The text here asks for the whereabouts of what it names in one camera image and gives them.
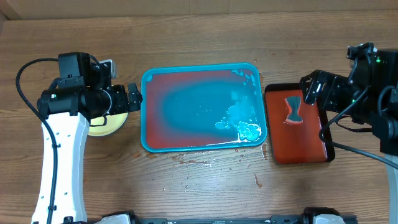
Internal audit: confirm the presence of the yellow-green plate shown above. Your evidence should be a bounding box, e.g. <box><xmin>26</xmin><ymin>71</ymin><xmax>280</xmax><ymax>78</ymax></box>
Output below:
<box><xmin>88</xmin><ymin>113</ymin><xmax>128</xmax><ymax>137</ymax></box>

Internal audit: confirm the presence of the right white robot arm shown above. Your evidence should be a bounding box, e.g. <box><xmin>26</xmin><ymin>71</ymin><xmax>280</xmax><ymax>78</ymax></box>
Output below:
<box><xmin>299</xmin><ymin>42</ymin><xmax>397</xmax><ymax>223</ymax></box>

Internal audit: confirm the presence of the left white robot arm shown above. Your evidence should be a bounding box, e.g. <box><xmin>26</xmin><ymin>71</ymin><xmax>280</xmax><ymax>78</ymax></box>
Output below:
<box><xmin>31</xmin><ymin>52</ymin><xmax>142</xmax><ymax>223</ymax></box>

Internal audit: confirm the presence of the black tray with red water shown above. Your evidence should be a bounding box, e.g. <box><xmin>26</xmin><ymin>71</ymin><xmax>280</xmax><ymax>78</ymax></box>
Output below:
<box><xmin>264</xmin><ymin>83</ymin><xmax>335</xmax><ymax>164</ymax></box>

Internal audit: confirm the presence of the teal serving tray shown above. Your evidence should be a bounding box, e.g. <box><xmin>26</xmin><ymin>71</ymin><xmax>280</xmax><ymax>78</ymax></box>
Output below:
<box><xmin>141</xmin><ymin>63</ymin><xmax>267</xmax><ymax>153</ymax></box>

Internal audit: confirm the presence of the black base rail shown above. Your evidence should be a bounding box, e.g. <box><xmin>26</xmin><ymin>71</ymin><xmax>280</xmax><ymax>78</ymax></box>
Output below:
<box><xmin>99</xmin><ymin>214</ymin><xmax>358</xmax><ymax>224</ymax></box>

